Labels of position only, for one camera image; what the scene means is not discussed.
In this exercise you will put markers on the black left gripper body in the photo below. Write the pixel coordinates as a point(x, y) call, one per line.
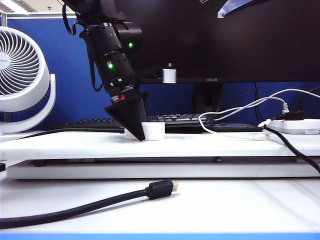
point(125, 92)

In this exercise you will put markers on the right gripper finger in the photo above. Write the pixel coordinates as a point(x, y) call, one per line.
point(235, 8)

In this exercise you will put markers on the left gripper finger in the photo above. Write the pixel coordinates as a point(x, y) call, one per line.
point(145, 105)
point(130, 115)

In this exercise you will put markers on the white charging base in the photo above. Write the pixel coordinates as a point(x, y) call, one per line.
point(155, 130)

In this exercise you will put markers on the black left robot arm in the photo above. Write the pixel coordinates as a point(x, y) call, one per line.
point(110, 50)

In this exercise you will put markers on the white base board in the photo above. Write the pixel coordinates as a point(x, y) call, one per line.
point(150, 172)

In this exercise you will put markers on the black computer keyboard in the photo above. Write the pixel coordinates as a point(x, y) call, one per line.
point(180, 118)

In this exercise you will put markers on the white raised board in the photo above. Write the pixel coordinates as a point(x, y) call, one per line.
point(150, 148)

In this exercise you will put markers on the black ASUS computer monitor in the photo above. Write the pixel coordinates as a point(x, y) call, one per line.
point(225, 50)

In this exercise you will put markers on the blue office partition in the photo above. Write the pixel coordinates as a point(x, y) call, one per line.
point(70, 75)

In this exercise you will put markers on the black flat slab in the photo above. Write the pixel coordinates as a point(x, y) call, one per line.
point(175, 160)

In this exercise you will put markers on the dark flat pad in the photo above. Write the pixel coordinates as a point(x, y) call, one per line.
point(237, 128)

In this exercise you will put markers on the white desk fan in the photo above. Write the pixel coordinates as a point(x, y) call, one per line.
point(22, 105)

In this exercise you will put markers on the small white plug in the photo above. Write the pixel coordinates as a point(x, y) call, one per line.
point(265, 123)

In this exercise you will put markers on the white power strip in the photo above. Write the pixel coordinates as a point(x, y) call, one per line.
point(292, 126)

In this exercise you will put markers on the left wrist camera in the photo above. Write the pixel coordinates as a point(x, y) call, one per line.
point(169, 75)

